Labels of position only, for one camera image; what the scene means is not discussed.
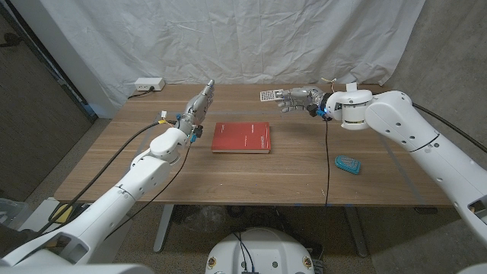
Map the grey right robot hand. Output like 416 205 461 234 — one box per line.
276 86 328 117

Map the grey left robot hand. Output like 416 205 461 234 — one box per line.
178 79 215 134

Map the white calculator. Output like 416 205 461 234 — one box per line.
259 88 285 103

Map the red book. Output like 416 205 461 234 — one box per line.
211 121 272 155

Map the white power strip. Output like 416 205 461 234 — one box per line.
134 77 166 92

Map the white backdrop cloth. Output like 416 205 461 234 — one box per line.
40 0 426 110

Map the teal perforated oval object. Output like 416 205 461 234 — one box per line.
334 155 361 176

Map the clear plastic bag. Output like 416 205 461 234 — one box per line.
181 205 228 234

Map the grey table leg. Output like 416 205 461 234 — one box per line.
344 206 369 258
153 204 175 253

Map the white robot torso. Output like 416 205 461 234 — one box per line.
205 227 316 274

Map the yellow and black floor object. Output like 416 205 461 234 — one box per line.
48 202 91 225

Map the clear plastic bin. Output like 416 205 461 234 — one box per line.
0 197 33 231

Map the black power strip cord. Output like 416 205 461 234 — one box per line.
127 87 155 100

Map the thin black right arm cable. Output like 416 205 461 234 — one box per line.
324 117 332 206

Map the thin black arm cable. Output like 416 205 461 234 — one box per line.
324 117 332 206
106 142 192 239

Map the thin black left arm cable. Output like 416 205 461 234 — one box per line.
106 142 192 239

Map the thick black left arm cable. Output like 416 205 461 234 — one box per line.
37 119 179 234

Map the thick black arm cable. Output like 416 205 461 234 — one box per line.
37 119 179 234
412 102 487 155

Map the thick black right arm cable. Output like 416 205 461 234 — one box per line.
412 102 487 155

